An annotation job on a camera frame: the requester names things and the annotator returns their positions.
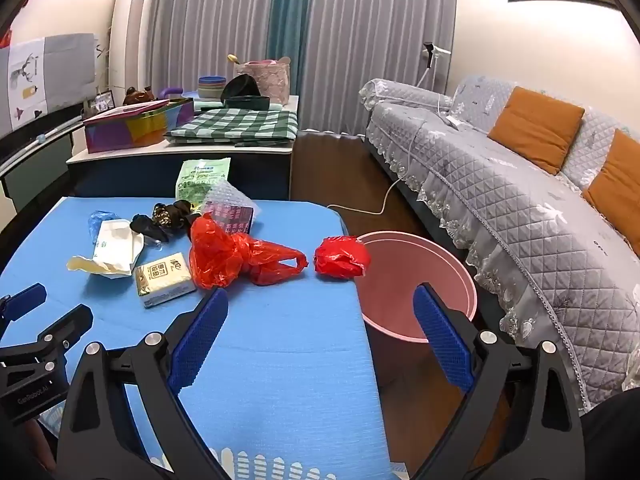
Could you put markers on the blue tablecloth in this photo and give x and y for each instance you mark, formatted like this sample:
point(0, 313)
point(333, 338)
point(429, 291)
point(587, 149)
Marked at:
point(290, 335)

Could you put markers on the green printed packet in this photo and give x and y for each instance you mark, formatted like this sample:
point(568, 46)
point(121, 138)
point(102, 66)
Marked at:
point(200, 175)

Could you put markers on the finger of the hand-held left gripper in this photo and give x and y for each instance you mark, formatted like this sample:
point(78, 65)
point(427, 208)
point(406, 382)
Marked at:
point(27, 300)
point(65, 327)

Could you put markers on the black plastic scrap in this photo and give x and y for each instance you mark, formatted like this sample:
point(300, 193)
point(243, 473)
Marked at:
point(147, 225)

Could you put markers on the small photo frame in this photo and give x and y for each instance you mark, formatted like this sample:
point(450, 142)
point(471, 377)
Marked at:
point(105, 101)

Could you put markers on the grey printed tv cover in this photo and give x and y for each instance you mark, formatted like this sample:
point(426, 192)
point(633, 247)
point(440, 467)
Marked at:
point(60, 70)

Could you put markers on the blue plastic bag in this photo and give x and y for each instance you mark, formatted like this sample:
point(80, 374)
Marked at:
point(100, 220)

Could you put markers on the pink trash bin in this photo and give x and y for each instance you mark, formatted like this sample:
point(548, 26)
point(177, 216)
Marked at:
point(400, 280)

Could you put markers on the grey quilted sofa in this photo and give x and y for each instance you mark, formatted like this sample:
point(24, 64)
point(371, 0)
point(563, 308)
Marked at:
point(500, 200)

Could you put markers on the pink lace basket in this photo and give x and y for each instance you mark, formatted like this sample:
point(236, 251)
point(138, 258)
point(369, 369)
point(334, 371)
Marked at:
point(272, 82)

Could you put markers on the dark tv stand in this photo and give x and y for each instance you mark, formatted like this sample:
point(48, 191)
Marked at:
point(35, 165)

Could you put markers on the white standing air conditioner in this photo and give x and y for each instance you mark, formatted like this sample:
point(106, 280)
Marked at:
point(132, 25)

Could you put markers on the orange cushion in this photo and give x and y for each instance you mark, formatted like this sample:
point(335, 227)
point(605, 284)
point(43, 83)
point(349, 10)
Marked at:
point(620, 190)
point(535, 125)

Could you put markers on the colourful tin box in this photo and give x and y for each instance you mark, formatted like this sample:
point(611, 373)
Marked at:
point(120, 132)

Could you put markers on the white stand with black clamp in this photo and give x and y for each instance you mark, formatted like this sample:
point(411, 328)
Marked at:
point(435, 51)

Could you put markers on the brown teapot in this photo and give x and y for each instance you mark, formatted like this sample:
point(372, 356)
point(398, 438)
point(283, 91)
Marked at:
point(136, 96)

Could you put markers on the green checkered cloth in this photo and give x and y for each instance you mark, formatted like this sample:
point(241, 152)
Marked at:
point(235, 125)

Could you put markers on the red wall decoration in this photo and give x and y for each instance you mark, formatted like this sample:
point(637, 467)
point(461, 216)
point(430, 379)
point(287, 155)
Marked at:
point(5, 39)

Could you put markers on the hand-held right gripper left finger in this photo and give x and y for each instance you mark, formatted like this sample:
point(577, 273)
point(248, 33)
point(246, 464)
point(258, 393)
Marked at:
point(200, 330)

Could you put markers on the mint green cloth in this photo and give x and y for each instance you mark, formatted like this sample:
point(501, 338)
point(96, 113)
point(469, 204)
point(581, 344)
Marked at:
point(285, 102)

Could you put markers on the teal curtain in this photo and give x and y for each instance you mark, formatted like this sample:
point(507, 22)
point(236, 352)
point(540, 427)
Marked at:
point(290, 25)

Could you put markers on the white paper wrapper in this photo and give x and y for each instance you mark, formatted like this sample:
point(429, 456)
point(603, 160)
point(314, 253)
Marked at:
point(112, 245)

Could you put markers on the stack of coloured bowls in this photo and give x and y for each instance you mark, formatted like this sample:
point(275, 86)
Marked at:
point(210, 87)

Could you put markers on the black pink printed box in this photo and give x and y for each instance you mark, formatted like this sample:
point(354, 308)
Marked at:
point(230, 210)

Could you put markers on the yellow knobbed stick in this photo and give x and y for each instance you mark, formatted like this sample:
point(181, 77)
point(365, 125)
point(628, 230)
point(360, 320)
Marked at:
point(233, 58)

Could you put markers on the white topped cabinet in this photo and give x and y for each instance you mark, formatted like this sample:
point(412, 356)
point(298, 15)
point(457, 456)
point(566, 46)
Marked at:
point(260, 170)

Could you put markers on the black gold scrunchie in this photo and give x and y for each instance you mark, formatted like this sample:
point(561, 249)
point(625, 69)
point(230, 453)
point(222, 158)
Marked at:
point(172, 212)

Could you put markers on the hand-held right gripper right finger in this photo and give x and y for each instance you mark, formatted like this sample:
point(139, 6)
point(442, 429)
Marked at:
point(442, 335)

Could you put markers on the white tissue pack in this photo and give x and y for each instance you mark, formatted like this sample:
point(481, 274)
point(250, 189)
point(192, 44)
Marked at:
point(162, 280)

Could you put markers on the red plastic bag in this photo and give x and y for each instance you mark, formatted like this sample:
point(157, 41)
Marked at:
point(225, 255)
point(340, 257)

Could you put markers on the grey pleated curtain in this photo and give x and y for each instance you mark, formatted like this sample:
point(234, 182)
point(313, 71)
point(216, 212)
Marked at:
point(370, 35)
point(210, 35)

